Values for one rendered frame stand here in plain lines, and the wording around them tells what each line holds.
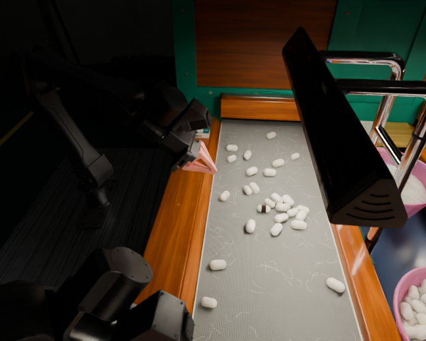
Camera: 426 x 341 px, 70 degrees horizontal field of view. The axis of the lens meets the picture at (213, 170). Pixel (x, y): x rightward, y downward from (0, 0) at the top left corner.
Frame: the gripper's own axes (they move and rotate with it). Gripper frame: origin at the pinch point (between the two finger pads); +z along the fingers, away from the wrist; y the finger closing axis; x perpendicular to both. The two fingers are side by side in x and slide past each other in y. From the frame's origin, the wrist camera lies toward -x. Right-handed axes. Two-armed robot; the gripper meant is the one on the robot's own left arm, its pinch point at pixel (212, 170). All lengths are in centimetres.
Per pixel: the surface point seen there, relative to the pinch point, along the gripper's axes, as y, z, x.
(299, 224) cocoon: -5.7, 22.5, -5.8
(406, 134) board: 37, 52, -33
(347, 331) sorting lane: -29.0, 28.0, -8.0
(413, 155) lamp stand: -10.6, 18.4, -33.4
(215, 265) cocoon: -18.8, 8.3, 6.3
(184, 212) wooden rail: -5.2, 1.2, 11.2
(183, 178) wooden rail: 7.6, -0.8, 12.9
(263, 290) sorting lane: -22.4, 17.0, 1.3
